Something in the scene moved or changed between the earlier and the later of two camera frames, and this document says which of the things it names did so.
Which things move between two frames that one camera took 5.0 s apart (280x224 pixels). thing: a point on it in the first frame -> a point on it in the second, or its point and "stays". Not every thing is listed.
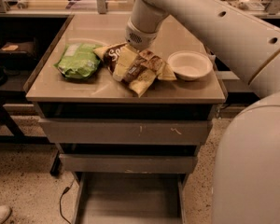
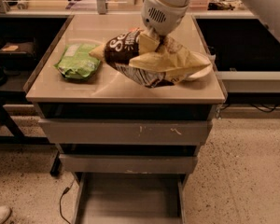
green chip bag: (78, 61) stays
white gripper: (140, 37) -> (162, 18)
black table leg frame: (18, 137) stays
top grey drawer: (78, 131) stays
